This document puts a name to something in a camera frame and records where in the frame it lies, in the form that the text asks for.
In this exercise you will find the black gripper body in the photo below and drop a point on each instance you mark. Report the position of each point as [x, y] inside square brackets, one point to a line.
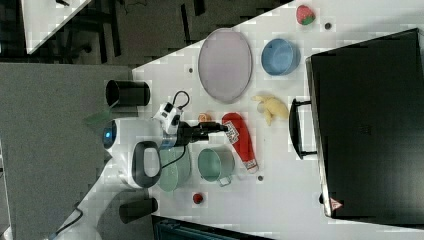
[190, 134]

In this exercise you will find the blue bowl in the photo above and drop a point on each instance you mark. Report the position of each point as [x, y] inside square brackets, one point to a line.
[280, 57]

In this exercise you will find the lilac round plate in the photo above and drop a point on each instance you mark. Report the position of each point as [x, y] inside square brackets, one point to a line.
[225, 65]

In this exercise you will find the white side table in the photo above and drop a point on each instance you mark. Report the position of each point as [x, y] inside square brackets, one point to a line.
[43, 18]

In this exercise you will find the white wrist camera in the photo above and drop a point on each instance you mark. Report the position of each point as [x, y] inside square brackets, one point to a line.
[169, 116]

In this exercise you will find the red ketchup bottle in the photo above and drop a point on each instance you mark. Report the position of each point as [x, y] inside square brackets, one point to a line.
[239, 136]

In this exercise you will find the red strawberry toy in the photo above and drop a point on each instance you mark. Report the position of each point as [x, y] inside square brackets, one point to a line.
[305, 15]

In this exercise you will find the dark post bottom left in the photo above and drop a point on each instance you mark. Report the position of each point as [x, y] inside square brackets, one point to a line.
[135, 210]

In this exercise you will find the green metal mug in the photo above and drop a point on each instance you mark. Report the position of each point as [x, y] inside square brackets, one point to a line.
[216, 165]

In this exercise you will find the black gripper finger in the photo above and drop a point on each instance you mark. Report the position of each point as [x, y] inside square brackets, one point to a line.
[216, 127]

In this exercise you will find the black cylindrical cup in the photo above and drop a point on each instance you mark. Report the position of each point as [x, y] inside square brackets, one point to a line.
[127, 93]

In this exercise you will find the black toaster oven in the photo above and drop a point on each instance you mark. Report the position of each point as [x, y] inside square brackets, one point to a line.
[366, 101]

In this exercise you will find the green oval strainer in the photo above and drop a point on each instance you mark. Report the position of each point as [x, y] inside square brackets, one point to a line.
[176, 168]

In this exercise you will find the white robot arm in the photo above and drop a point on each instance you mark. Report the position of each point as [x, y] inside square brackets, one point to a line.
[134, 145]

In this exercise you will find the small red tomato toy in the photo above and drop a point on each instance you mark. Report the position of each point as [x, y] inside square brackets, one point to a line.
[197, 198]

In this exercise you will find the orange slice toy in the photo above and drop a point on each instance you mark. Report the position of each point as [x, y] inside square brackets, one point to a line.
[204, 117]

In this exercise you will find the blue metal frame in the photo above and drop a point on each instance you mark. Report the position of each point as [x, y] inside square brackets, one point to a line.
[171, 229]

